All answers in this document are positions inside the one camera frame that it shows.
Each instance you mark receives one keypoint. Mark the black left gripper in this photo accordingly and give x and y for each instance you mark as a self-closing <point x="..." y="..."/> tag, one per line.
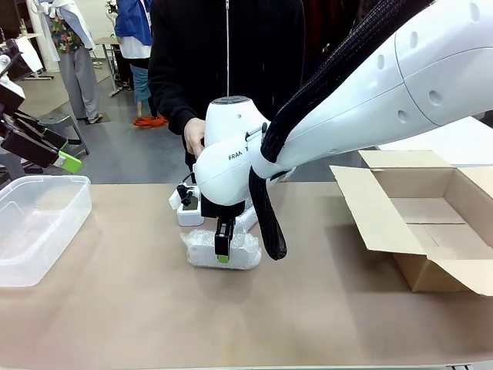
<point x="5" y="127"/>

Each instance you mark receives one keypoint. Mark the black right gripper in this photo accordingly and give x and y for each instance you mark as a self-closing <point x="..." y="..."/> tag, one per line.
<point x="223" y="210"/>

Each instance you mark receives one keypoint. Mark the bubble-wrapped white clock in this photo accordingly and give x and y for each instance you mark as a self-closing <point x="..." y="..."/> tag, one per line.
<point x="242" y="256"/>
<point x="246" y="217"/>

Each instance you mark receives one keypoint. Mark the person's right forearm black sleeve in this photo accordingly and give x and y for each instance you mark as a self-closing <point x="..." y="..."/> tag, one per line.
<point x="169" y="96"/>

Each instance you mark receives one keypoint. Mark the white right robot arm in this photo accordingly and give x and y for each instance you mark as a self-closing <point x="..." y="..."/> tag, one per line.
<point x="423" y="77"/>

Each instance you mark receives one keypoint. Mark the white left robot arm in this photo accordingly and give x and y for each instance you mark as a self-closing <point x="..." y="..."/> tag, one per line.
<point x="9" y="96"/>

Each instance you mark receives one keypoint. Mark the white unwrapped digital clock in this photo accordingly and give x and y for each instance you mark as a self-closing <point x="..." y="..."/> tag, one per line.
<point x="189" y="219"/>

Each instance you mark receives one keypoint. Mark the person's right hand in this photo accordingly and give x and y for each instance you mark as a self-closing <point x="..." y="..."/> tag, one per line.
<point x="194" y="135"/>

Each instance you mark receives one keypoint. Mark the grey metal step stool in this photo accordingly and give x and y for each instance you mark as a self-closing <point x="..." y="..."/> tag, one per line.
<point x="63" y="125"/>

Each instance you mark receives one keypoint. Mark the clear plastic container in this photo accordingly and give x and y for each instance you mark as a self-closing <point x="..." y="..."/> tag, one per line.
<point x="42" y="231"/>

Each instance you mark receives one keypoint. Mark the person in floral shirt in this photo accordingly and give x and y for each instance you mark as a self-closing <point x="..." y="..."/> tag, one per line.
<point x="75" y="58"/>

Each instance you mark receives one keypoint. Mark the orange shoes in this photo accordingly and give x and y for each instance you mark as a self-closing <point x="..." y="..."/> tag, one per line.
<point x="150" y="121"/>

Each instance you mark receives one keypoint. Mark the small wooden background table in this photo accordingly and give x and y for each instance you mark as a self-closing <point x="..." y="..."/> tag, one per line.
<point x="109" y="42"/>

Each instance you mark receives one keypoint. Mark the person in blue jacket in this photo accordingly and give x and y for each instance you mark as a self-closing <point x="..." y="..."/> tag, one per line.
<point x="135" y="38"/>

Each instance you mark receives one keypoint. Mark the person in black hoodie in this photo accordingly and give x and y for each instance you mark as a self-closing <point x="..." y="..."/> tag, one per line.
<point x="192" y="46"/>

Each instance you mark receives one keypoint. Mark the open cardboard box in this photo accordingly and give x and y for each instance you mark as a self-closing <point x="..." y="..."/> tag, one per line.
<point x="416" y="227"/>

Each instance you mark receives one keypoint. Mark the white table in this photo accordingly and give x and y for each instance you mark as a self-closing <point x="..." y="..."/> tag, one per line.
<point x="443" y="138"/>

